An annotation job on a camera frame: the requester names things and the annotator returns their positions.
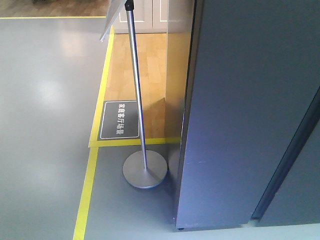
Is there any fridge door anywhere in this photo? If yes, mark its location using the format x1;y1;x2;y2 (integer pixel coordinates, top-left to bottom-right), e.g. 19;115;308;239
176;0;320;229

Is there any dark grey fridge body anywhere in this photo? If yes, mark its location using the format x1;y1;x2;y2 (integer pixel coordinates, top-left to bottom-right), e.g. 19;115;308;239
251;92;320;227

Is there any black floor label sign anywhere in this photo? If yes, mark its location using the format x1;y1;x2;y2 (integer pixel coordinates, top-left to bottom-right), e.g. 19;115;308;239
98;100;140;140

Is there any silver sign stand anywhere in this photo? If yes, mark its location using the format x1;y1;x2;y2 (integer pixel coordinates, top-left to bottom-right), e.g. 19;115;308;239
99;0;169;189

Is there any white panelled cabinet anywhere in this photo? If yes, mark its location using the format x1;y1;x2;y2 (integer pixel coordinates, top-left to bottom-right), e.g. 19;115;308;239
113;0;169;34

